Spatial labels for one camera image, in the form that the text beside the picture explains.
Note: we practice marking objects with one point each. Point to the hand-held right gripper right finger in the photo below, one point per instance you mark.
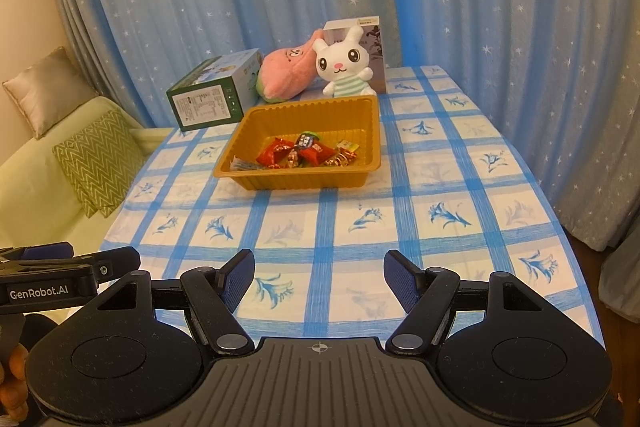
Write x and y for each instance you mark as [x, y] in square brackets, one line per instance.
[402, 279]

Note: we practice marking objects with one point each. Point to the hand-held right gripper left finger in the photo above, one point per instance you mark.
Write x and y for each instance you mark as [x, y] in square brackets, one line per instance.
[237, 279]

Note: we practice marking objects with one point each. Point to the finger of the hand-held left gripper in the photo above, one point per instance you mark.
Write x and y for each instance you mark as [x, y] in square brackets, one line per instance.
[117, 263]
[50, 252]

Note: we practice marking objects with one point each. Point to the golden plastic tray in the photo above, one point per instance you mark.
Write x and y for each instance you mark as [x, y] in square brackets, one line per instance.
[300, 177]

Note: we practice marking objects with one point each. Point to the amber candy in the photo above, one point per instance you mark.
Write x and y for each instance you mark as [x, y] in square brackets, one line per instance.
[293, 159]

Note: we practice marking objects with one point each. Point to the dark blue candy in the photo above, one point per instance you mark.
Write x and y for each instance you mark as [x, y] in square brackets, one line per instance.
[306, 141]

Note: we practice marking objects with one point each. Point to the person's left hand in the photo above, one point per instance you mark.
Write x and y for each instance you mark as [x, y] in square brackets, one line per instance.
[15, 382]

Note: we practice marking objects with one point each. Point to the green zigzag cushion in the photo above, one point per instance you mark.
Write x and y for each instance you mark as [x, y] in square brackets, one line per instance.
[100, 152]
[102, 209]

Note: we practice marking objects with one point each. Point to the light green sofa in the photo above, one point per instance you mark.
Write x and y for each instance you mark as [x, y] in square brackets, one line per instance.
[35, 187]

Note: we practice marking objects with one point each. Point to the blue checkered floral tablecloth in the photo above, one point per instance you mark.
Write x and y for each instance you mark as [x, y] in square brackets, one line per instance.
[450, 187]

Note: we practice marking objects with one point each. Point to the gold satin cushion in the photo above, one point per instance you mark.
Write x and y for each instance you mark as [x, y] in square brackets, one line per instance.
[47, 92]

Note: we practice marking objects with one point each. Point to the green cardboard box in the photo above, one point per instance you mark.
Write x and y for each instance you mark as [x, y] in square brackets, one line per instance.
[210, 104]

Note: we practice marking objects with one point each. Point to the pink plush toy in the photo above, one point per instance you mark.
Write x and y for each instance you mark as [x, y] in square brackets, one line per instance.
[287, 72]

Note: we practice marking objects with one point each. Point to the grey cloth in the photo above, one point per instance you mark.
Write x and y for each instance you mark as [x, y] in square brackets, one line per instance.
[622, 277]

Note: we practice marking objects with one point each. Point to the white rabbit plush toy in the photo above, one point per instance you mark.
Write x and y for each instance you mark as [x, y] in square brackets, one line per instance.
[345, 67]

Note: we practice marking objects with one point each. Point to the white dark printed box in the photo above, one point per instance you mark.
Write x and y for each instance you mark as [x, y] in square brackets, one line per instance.
[377, 57]

